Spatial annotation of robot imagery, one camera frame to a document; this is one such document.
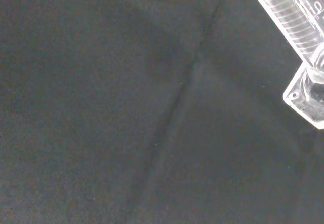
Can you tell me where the black bench cloth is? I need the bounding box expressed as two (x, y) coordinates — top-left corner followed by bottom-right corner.
(0, 0), (324, 224)

